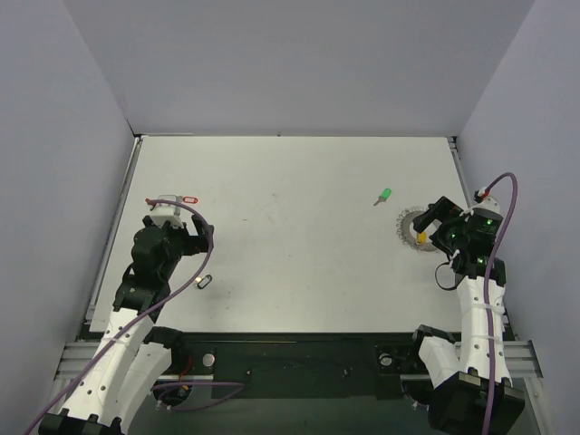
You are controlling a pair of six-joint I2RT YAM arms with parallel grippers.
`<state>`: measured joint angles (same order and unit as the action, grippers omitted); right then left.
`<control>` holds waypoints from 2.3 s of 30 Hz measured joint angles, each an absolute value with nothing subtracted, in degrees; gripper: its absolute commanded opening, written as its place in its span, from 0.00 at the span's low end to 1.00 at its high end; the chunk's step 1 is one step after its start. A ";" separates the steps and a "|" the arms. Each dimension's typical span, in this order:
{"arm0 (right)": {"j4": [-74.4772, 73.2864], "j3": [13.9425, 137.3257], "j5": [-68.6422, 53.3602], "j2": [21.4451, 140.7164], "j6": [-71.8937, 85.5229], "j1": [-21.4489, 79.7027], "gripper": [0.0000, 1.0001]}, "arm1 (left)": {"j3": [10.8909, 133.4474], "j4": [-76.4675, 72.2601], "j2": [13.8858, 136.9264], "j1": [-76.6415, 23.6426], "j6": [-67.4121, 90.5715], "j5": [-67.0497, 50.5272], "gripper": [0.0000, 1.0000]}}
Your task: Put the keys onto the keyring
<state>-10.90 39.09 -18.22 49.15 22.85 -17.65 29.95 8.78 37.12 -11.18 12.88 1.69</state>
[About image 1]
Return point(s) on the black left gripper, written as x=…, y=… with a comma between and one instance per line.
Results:
x=182, y=238

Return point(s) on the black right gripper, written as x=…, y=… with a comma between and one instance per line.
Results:
x=439, y=222

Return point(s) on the small black keyring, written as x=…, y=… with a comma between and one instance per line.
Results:
x=202, y=282

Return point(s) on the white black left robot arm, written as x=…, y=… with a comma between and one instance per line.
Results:
x=133, y=352

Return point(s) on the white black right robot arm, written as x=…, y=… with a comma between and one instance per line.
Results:
x=470, y=389

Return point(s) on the key with red tag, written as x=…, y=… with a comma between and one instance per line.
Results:
x=188, y=199

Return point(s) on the metal disc with key rings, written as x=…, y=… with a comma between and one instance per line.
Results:
x=407, y=234

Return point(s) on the key with green cap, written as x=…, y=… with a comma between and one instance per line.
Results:
x=383, y=196

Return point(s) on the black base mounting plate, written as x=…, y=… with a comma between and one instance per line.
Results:
x=305, y=365

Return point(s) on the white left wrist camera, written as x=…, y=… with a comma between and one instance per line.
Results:
x=162, y=213

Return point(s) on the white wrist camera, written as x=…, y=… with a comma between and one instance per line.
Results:
x=483, y=200
x=162, y=213

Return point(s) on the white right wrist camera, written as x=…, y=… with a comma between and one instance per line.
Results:
x=483, y=200

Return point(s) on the aluminium frame rail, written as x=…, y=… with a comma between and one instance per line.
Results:
x=75, y=357

